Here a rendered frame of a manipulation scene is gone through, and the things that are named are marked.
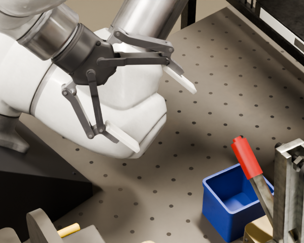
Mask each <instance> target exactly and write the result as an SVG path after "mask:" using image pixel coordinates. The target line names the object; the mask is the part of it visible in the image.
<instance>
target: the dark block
mask: <svg viewBox="0 0 304 243"><path fill-rule="evenodd" d="M62 241H63V242H64V243H105V241H104V240H103V238H102V237H101V235H100V234H99V232H98V230H97V229H96V227H95V226H94V225H91V226H89V227H87V228H84V229H82V230H80V231H77V232H75V233H73V234H71V235H68V236H66V237H64V238H62Z"/></svg>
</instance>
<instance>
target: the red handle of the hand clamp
mask: <svg viewBox="0 0 304 243"><path fill-rule="evenodd" d="M233 142H234V143H233V144H231V147H232V149H233V151H234V153H235V155H236V157H237V159H238V162H239V164H240V166H241V168H242V170H243V172H244V174H245V176H246V178H247V180H249V181H250V183H251V185H252V187H253V189H254V191H255V193H256V195H257V197H258V199H259V201H260V203H261V205H262V207H263V210H264V212H265V214H266V216H267V218H268V220H269V222H270V224H271V226H272V227H273V206H274V197H273V195H272V193H271V191H270V189H269V187H268V185H267V183H266V181H265V179H264V177H263V175H262V173H263V172H262V170H261V168H260V166H259V164H258V161H257V159H256V157H255V155H254V153H253V151H252V149H251V147H250V145H249V143H248V141H247V139H246V138H243V139H242V138H241V136H239V137H237V138H235V139H233ZM288 243H297V241H296V239H295V238H293V236H292V234H291V232H290V231H288Z"/></svg>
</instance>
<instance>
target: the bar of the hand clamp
mask: <svg viewBox="0 0 304 243"><path fill-rule="evenodd" d="M288 231H290V232H291V234H292V236H293V238H295V239H296V241H297V243H304V141H303V140H301V139H300V138H297V139H295V140H293V141H291V142H289V143H286V144H285V143H283V144H282V143H280V142H278V143H276V145H275V171H274V206H273V240H274V241H276V242H277V243H288Z"/></svg>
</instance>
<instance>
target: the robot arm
mask: <svg viewBox="0 0 304 243"><path fill-rule="evenodd" d="M66 1H67V0H0V146H1V147H5V148H9V149H14V150H16V151H19V152H22V153H27V152H28V150H29V148H30V145H29V144H28V143H27V142H26V141H25V140H24V139H23V138H22V137H21V136H20V135H19V134H18V133H17V132H16V130H15V127H16V124H17V122H18V120H19V117H20V115H21V113H26V114H29V115H32V116H34V117H35V118H37V119H38V120H40V121H41V122H42V123H44V124H45V125H46V126H48V127H49V128H50V129H52V130H53V131H55V132H56V133H58V134H60V135H61V136H63V137H64V138H66V139H68V140H69V141H71V142H73V143H75V144H77V145H79V146H81V147H82V148H85V149H87V150H89V151H91V152H94V153H96V154H99V155H103V156H107V157H111V158H117V159H136V158H139V157H141V156H142V155H143V153H144V152H145V151H146V150H147V148H148V147H149V146H150V145H151V143H152V142H153V141H154V140H155V138H156V137H157V136H158V134H159V133H160V131H161V130H162V128H163V127H164V125H165V123H166V113H167V109H166V103H165V99H164V98H163V97H162V96H160V95H159V94H158V93H157V91H158V88H159V84H160V80H161V78H162V75H163V70H164V71H165V72H166V73H168V74H169V75H170V76H171V77H173V78H174V79H175V80H176V81H178V82H179V83H180V84H181V85H182V86H184V87H185V88H186V89H187V90H189V91H190V92H191V93H192V94H195V93H196V89H195V87H194V85H193V84H192V83H191V82H190V81H189V80H187V79H186V78H185V77H184V76H182V74H183V73H184V71H183V69H182V67H181V65H179V64H178V63H177V62H176V61H175V60H173V59H172V58H171V55H172V53H173V52H174V47H173V45H172V43H171V42H169V41H166V39H167V37H168V36H169V34H170V32H171V30H172V28H173V26H174V25H175V23H176V21H177V20H178V18H179V16H180V14H181V12H182V11H183V9H184V7H185V5H186V4H187V2H188V0H124V1H123V3H122V5H121V7H120V9H119V11H118V13H117V15H116V16H115V18H114V20H113V22H112V24H111V25H110V27H109V28H103V29H100V30H98V31H95V32H92V31H91V30H90V29H88V28H87V27H86V26H85V25H83V24H82V23H78V22H79V16H78V14H77V13H76V12H74V11H73V10H72V9H71V8H70V7H69V6H67V5H66V4H65V3H64V2H66ZM162 69H163V70H162Z"/></svg>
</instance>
